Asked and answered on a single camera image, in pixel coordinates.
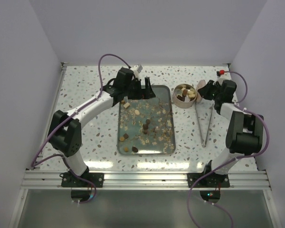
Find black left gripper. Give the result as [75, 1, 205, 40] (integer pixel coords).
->
[123, 77, 155, 100]

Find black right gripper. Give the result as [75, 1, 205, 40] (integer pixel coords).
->
[198, 79, 222, 101]

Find silver embossed tin lid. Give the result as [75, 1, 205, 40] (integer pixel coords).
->
[196, 80, 207, 103]

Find round tin container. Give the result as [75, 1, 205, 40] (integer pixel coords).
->
[171, 84, 197, 109]

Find metal serving tongs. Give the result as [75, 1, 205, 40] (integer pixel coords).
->
[195, 102, 214, 148]

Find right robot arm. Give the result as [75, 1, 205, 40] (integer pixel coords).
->
[193, 79, 264, 188]

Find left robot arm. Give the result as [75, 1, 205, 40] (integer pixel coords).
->
[48, 65, 155, 187]

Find floral blue serving tray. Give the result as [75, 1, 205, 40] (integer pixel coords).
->
[117, 85, 176, 156]

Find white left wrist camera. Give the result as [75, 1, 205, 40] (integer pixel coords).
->
[130, 64, 143, 80]

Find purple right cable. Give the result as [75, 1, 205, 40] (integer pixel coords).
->
[188, 71, 269, 228]

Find purple cable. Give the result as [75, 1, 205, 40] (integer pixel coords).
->
[188, 71, 269, 228]
[30, 54, 133, 205]

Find aluminium frame rail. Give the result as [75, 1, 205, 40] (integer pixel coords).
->
[21, 170, 271, 190]

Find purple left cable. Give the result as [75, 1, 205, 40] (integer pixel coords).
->
[30, 54, 133, 205]

